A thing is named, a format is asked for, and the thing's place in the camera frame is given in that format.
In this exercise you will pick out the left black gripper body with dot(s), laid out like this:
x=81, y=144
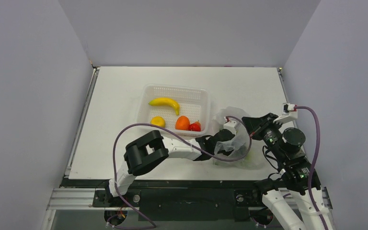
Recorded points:
x=226, y=153

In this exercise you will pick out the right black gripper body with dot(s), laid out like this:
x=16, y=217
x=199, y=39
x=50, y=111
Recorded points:
x=253, y=124

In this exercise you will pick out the red fake fruit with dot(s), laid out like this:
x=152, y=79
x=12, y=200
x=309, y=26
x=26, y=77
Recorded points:
x=196, y=126

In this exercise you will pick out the clear plastic bag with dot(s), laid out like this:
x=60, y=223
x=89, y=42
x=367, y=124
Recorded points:
x=239, y=144

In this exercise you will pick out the orange fake fruit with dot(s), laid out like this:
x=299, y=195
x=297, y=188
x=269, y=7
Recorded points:
x=182, y=123

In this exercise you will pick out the yellow fake fruit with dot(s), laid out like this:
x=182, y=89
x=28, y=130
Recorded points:
x=158, y=121

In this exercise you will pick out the yellow fake banana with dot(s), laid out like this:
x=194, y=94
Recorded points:
x=163, y=101

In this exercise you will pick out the green fake fruit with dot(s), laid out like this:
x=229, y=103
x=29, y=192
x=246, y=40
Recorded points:
x=248, y=158

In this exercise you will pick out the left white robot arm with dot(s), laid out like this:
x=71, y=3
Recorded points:
x=148, y=151

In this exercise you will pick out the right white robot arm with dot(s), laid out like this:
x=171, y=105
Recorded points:
x=296, y=199

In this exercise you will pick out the white perforated plastic tray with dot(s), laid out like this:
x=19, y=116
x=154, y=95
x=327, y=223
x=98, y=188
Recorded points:
x=194, y=103

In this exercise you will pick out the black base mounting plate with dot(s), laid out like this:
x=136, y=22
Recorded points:
x=191, y=200

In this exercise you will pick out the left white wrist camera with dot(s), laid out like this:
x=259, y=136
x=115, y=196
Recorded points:
x=232, y=126

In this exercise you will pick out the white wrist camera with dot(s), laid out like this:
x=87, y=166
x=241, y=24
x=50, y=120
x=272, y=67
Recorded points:
x=289, y=114
x=232, y=126

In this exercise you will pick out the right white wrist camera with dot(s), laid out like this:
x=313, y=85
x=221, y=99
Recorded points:
x=289, y=114

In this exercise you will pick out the aluminium frame rail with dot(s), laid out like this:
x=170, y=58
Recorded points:
x=68, y=199

